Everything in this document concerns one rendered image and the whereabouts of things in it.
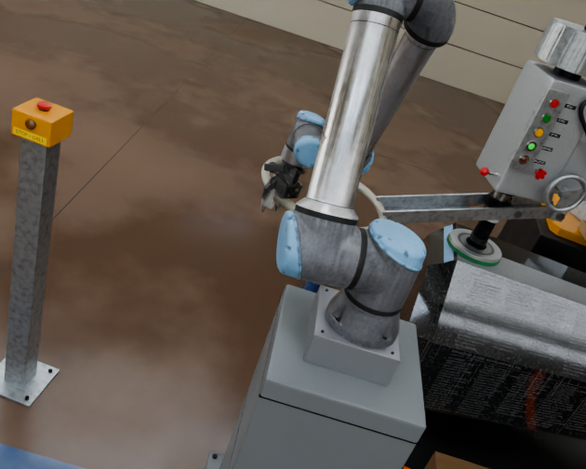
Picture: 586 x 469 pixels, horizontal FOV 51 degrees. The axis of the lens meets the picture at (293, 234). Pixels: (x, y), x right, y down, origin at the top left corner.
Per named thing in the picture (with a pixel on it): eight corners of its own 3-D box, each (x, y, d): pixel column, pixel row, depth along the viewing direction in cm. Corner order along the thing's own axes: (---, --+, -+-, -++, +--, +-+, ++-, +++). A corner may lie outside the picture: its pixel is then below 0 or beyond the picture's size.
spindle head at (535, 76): (552, 191, 242) (614, 84, 219) (579, 220, 223) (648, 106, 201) (471, 170, 234) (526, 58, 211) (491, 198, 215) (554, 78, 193)
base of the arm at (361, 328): (392, 359, 147) (408, 328, 142) (318, 329, 148) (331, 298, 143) (399, 315, 163) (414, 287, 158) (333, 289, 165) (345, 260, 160)
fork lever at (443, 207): (546, 197, 241) (549, 186, 239) (568, 222, 225) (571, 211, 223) (373, 202, 236) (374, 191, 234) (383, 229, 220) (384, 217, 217)
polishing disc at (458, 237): (503, 269, 230) (504, 266, 230) (449, 249, 231) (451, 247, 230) (498, 242, 249) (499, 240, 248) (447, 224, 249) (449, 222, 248)
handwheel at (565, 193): (562, 204, 224) (583, 168, 216) (575, 218, 215) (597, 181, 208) (526, 195, 221) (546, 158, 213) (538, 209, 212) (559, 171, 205)
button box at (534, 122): (525, 168, 211) (566, 91, 197) (528, 172, 209) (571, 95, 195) (504, 164, 209) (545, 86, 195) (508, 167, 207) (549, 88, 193)
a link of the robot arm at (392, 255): (409, 317, 146) (439, 258, 137) (342, 303, 142) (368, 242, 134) (397, 280, 159) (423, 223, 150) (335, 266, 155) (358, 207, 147)
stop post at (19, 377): (11, 352, 235) (32, 86, 180) (59, 371, 234) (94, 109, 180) (-23, 387, 217) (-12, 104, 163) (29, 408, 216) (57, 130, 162)
